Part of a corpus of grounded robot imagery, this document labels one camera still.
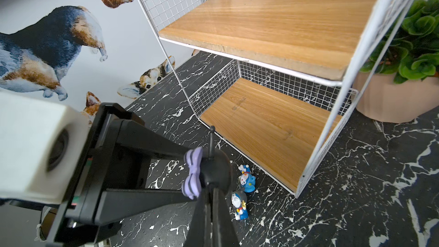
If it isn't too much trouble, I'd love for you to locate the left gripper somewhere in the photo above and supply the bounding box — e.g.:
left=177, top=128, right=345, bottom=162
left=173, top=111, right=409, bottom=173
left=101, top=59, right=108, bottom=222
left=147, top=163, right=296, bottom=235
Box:
left=46, top=103, right=193, bottom=247

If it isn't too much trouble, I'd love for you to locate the small potted green plant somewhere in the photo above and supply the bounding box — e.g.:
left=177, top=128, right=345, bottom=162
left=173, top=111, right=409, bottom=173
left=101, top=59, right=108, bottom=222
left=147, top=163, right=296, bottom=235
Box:
left=353, top=0, right=439, bottom=124

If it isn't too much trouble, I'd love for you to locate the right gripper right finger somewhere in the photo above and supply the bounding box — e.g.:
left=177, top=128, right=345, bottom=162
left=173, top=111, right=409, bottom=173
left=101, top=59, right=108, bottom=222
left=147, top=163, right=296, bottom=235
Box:
left=211, top=188, right=239, bottom=247

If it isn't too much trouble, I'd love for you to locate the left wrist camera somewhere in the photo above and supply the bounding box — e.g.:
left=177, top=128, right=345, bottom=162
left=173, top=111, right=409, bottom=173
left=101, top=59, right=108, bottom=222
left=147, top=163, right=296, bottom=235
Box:
left=1, top=91, right=89, bottom=204

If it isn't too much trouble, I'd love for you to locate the black purple kuromi figure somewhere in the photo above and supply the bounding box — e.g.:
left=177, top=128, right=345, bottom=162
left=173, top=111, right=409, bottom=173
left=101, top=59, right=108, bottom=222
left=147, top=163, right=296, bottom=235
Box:
left=182, top=126, right=232, bottom=200

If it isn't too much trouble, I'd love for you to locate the white wire three-tier shelf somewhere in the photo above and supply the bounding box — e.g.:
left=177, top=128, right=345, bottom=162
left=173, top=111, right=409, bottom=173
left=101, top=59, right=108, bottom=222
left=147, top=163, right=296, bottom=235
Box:
left=138, top=0, right=411, bottom=197

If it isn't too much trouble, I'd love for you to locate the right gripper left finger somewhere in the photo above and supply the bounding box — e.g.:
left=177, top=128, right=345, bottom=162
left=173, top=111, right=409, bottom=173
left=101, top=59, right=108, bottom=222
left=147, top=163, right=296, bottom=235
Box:
left=184, top=187, right=213, bottom=247

